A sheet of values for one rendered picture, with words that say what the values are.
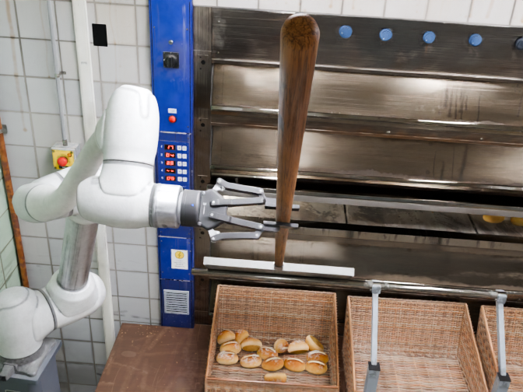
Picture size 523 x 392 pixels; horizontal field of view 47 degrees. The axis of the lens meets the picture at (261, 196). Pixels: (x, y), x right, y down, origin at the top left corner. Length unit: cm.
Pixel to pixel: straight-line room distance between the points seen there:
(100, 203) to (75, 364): 225
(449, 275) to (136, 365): 146
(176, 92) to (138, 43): 23
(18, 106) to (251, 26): 102
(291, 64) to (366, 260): 234
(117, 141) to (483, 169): 176
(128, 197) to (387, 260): 178
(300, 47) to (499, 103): 211
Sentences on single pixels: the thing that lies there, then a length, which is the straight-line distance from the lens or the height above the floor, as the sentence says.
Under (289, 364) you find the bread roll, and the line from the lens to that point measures 280.
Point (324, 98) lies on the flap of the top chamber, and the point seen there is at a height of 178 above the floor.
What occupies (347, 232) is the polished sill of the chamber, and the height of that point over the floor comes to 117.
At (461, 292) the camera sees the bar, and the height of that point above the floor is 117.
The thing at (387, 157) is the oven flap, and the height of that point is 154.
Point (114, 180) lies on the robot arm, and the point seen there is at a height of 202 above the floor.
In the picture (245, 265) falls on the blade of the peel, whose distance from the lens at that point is 223.
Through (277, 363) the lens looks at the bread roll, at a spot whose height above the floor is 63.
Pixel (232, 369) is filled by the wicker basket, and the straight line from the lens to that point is 282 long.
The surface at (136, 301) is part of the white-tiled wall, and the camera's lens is 303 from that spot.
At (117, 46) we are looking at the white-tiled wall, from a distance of 247.
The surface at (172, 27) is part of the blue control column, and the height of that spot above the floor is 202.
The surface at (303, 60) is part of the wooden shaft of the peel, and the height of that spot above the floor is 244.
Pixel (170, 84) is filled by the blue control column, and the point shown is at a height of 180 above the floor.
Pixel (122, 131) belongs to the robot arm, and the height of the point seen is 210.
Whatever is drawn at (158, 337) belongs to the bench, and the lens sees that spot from 299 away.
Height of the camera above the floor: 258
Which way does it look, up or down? 29 degrees down
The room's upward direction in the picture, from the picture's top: 3 degrees clockwise
